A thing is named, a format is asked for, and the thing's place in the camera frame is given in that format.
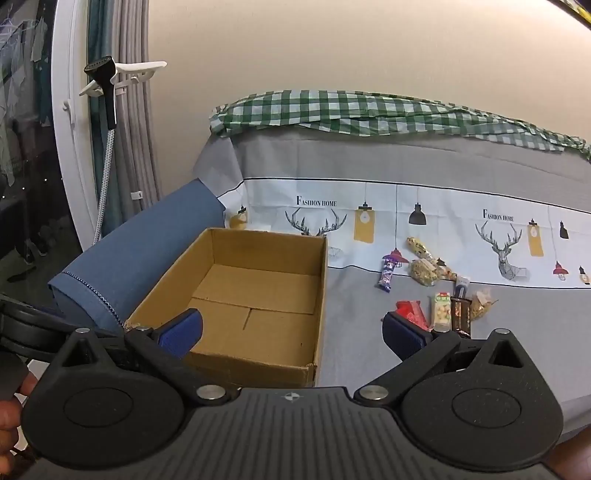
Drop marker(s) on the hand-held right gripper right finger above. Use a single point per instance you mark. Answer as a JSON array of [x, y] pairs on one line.
[[406, 339]]

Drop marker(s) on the brown cardboard box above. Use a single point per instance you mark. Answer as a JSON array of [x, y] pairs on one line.
[[258, 286]]

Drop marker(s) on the dark glass door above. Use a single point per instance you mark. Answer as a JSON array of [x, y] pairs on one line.
[[27, 161]]

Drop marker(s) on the green label rice cake packet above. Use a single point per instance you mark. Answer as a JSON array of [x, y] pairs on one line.
[[442, 314]]

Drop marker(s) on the clear biscuit bag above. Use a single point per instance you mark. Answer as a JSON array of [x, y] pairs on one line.
[[482, 302]]

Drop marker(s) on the grey printed blanket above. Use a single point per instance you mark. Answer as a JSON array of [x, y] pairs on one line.
[[351, 170]]

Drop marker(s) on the black garment steamer head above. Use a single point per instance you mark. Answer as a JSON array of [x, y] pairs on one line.
[[107, 87]]

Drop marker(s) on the brown chocolate packet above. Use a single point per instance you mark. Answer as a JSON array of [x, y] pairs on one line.
[[461, 318]]

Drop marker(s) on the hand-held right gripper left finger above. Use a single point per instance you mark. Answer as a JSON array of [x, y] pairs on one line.
[[182, 333]]

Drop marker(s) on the blue sofa armrest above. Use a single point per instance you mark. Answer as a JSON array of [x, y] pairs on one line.
[[138, 249]]

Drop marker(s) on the grey curtain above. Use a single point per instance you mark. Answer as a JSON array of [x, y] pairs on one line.
[[136, 138]]

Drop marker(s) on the clear cereal bag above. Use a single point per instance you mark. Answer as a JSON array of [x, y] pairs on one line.
[[424, 272]]

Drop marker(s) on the purple snack packet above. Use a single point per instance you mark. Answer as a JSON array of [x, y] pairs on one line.
[[387, 276]]

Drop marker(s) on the green checked cloth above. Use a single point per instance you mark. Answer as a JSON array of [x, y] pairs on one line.
[[351, 113]]

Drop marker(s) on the plain red snack packet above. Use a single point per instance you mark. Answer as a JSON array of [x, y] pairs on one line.
[[405, 308]]

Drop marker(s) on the white door frame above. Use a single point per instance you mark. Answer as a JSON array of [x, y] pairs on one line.
[[69, 138]]

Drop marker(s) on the white wall rack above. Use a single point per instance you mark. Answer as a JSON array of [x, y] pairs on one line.
[[138, 69]]

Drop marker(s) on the person's left hand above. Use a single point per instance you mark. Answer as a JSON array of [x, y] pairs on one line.
[[9, 424]]

